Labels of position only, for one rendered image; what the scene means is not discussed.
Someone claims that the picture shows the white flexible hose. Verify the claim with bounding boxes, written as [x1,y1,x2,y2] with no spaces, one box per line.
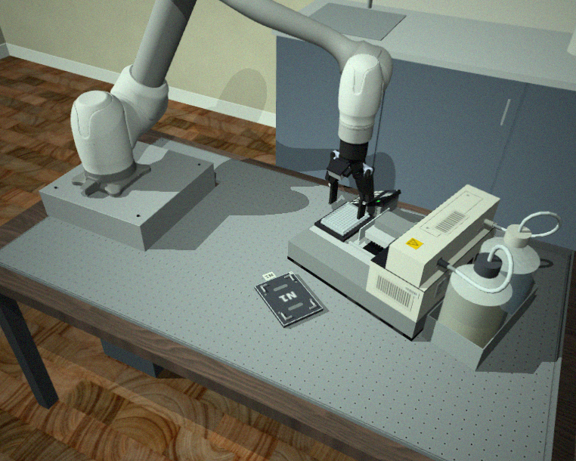
[492,212,562,238]
[447,245,514,293]

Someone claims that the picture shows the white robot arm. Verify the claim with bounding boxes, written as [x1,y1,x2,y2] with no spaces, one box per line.
[71,0,393,197]

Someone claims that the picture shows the clear plastic bottle with blue liquid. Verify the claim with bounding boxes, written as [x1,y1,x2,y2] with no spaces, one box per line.
[479,224,540,315]

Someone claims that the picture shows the white plastic bottle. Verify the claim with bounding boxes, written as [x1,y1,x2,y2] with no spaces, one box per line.
[438,252,513,348]

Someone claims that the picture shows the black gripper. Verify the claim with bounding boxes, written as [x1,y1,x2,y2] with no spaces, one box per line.
[325,139,375,219]

